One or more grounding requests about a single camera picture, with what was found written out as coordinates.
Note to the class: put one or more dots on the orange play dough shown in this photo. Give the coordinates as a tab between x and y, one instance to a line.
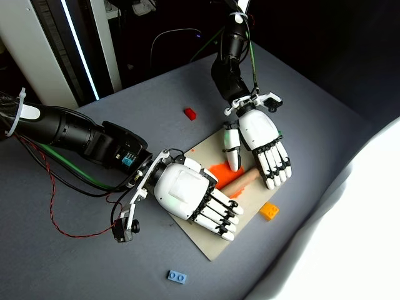
223	173

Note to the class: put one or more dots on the pale wooden board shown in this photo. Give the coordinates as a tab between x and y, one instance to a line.
203	150

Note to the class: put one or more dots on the blue flat toy brick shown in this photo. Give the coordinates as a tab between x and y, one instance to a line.
177	277

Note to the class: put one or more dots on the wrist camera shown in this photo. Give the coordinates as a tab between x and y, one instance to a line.
125	231
274	103

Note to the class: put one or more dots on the white robot body column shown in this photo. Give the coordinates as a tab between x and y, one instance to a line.
31	47

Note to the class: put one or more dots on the wooden rolling pin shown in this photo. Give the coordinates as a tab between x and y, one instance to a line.
242	181

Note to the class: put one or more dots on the yellow toy brick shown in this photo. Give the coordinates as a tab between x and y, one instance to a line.
269	212

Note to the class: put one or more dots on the red toy brick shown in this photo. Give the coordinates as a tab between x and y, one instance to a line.
190	114

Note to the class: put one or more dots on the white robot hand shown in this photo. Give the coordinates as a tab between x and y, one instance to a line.
259	131
181	190

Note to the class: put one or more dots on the grey table cloth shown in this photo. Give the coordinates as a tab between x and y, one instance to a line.
312	125

